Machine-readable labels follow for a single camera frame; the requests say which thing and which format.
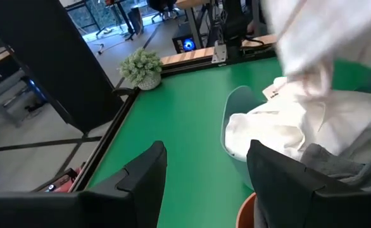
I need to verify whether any green table mat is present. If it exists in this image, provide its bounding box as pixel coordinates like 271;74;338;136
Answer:
87;56;371;228

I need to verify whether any black table frame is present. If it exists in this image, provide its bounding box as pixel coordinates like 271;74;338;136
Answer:
68;47;278;193

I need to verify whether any white towel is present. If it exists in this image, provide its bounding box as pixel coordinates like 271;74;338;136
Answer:
225;0;371;163

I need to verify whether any teal plastic basket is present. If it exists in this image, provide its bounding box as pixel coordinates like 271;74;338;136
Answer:
220;79;371;191

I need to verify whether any dark grey towel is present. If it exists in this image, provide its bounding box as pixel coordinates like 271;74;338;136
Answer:
299;142;371;193

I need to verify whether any silver mounting bracket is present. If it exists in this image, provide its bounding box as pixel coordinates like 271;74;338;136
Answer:
210;40;229;64

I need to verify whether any wooden top desk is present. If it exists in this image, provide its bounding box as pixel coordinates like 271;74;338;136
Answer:
174;0;224;50

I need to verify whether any orange plastic basket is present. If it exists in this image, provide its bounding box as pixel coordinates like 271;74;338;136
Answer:
235;192;258;228

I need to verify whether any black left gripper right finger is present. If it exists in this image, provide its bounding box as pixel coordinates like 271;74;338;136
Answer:
246;139;371;228

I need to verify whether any black partition panel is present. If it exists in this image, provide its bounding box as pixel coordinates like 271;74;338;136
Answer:
0;0;125;134

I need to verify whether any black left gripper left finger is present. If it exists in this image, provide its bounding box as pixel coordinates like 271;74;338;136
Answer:
0;140;168;228

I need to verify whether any small potted green plant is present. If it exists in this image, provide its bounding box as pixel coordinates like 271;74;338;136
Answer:
118;47;164;92

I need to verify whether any computer tower blue fan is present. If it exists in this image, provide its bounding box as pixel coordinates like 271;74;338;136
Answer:
172;21;203;54

